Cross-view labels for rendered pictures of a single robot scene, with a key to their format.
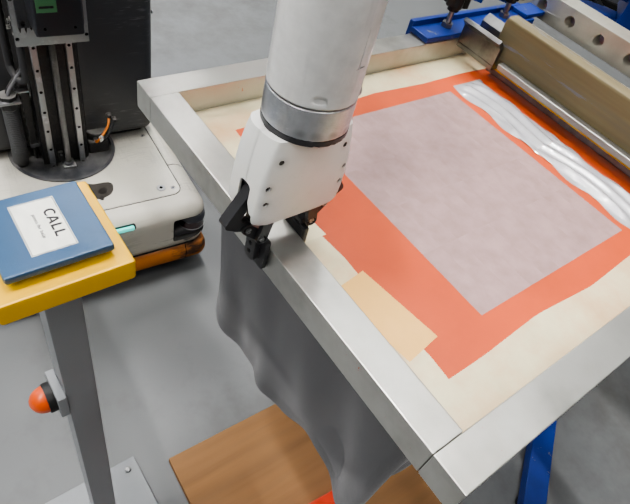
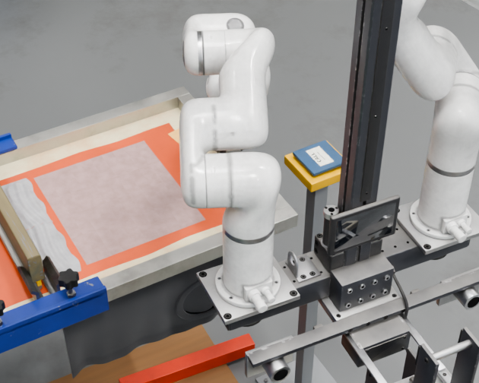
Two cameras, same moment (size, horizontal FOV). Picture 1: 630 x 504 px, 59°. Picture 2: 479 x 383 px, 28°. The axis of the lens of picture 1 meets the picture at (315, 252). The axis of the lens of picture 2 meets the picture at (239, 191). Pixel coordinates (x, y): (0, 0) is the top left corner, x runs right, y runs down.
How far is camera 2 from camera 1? 2.49 m
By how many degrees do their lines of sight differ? 90
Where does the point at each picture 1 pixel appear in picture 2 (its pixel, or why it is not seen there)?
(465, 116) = (87, 243)
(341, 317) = not seen: hidden behind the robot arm
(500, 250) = (118, 164)
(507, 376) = (144, 123)
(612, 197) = (23, 193)
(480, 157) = (96, 213)
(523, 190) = (80, 195)
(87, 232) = (302, 154)
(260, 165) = not seen: hidden behind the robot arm
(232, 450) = not seen: outside the picture
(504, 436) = (164, 96)
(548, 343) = (118, 132)
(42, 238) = (318, 151)
